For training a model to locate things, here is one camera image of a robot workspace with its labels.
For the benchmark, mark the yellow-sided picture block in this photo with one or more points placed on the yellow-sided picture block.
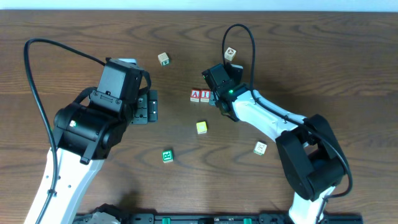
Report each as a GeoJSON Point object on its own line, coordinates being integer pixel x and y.
{"type": "Point", "coordinates": [229, 54]}

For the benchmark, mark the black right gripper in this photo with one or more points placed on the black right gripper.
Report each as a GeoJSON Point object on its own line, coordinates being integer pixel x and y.
{"type": "Point", "coordinates": [213, 101]}

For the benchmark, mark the green letter R block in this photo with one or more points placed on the green letter R block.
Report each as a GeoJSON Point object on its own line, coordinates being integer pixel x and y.
{"type": "Point", "coordinates": [167, 156]}

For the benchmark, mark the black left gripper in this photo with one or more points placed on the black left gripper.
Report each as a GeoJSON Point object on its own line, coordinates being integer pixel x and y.
{"type": "Point", "coordinates": [147, 107]}

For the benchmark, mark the yellow wooden block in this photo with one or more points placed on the yellow wooden block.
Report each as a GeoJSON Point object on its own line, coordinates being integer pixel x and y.
{"type": "Point", "coordinates": [201, 127]}

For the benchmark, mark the red letter I block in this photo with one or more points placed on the red letter I block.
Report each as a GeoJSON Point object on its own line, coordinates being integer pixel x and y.
{"type": "Point", "coordinates": [205, 96]}

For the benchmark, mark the white picture wooden block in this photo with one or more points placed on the white picture wooden block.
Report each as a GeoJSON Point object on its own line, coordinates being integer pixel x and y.
{"type": "Point", "coordinates": [260, 148]}

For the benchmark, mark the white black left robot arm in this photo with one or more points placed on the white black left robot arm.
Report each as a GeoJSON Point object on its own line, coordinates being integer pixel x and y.
{"type": "Point", "coordinates": [84, 133]}

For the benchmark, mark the red letter A block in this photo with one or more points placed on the red letter A block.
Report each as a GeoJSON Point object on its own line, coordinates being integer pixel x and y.
{"type": "Point", "coordinates": [195, 95]}

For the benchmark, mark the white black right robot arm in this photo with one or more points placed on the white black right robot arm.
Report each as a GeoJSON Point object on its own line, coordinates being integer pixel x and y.
{"type": "Point", "coordinates": [312, 160]}

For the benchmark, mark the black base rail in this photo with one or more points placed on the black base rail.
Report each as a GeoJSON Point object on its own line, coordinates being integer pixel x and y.
{"type": "Point", "coordinates": [111, 214]}

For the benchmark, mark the green picture wooden block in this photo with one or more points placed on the green picture wooden block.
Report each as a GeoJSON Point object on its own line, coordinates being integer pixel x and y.
{"type": "Point", "coordinates": [164, 59]}

